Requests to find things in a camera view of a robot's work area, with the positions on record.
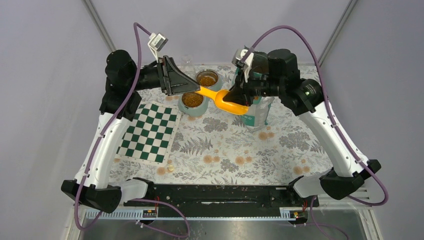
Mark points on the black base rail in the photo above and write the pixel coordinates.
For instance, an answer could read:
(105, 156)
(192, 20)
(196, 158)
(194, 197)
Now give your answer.
(225, 201)

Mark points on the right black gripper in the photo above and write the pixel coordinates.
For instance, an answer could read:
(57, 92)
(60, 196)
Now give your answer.
(239, 94)

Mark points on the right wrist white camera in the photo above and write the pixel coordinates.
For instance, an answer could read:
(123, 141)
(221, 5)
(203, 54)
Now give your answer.
(243, 59)

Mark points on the teal dog food bag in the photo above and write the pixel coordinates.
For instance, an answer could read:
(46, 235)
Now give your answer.
(256, 117)

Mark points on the wrist white camera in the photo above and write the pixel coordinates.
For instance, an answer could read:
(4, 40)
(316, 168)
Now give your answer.
(155, 44)
(243, 59)

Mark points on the floral tablecloth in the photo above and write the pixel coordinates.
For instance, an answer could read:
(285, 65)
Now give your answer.
(216, 148)

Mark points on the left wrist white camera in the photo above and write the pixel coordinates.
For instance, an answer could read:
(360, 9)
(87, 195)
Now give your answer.
(155, 44)

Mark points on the yellow plastic scoop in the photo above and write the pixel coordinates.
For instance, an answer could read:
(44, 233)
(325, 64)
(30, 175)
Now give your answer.
(218, 98)

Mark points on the teal double pet bowl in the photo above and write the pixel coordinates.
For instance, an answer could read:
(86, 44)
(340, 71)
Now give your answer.
(194, 104)

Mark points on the green white checkered mat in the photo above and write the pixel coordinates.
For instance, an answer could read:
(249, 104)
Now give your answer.
(149, 137)

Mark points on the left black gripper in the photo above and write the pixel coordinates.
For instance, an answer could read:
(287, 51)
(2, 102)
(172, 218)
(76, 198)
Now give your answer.
(173, 80)

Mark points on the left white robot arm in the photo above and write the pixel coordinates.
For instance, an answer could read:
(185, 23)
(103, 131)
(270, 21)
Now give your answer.
(124, 79)

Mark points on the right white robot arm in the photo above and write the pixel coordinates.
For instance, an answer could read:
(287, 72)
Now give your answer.
(276, 74)

